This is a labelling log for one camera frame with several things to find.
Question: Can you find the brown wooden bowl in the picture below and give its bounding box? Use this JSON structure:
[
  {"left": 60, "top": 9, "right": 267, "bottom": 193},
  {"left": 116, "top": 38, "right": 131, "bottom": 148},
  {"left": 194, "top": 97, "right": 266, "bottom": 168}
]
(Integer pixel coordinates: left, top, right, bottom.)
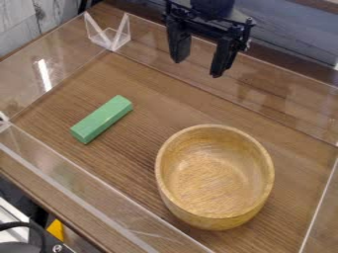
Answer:
[{"left": 155, "top": 125, "right": 275, "bottom": 231}]

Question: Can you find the black cable lower left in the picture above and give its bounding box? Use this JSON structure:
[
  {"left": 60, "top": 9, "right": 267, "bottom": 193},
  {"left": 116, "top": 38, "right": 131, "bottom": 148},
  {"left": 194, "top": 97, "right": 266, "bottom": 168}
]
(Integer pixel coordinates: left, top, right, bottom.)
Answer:
[{"left": 0, "top": 220, "right": 48, "bottom": 253}]

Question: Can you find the clear acrylic tray wall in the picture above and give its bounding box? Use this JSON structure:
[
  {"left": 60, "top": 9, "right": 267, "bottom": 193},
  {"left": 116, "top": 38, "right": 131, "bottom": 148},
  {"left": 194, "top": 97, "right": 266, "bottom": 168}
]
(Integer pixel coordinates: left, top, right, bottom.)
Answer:
[{"left": 0, "top": 5, "right": 338, "bottom": 253}]

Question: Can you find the clear acrylic corner bracket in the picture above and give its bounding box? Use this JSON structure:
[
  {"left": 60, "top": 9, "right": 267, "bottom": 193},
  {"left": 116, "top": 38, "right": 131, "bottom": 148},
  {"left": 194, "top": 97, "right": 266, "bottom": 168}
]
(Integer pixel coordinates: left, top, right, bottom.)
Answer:
[{"left": 83, "top": 13, "right": 131, "bottom": 51}]

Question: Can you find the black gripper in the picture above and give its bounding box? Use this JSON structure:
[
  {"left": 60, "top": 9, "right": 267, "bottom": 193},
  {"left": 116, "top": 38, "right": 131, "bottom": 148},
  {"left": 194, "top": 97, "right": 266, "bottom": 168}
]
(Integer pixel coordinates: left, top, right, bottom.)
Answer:
[{"left": 164, "top": 0, "right": 256, "bottom": 78}]

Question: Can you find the green rectangular block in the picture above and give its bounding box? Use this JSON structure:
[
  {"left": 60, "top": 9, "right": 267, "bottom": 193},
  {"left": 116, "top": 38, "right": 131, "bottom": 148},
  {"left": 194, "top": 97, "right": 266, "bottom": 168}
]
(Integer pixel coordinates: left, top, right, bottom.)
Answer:
[{"left": 69, "top": 95, "right": 134, "bottom": 144}]

